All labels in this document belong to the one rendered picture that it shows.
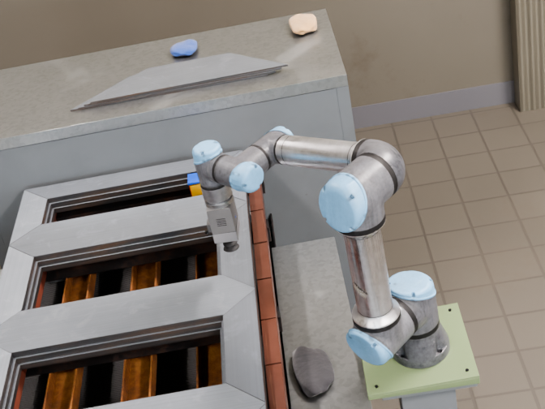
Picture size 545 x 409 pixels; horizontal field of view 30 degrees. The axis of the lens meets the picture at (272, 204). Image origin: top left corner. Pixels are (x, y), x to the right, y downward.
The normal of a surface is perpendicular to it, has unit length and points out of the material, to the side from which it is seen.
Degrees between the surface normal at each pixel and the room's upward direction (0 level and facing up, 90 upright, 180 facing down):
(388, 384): 3
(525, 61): 90
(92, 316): 0
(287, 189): 90
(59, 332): 0
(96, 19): 90
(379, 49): 90
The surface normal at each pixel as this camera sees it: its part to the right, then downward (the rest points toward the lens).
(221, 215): -0.03, 0.55
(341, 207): -0.67, 0.43
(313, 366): -0.33, -0.78
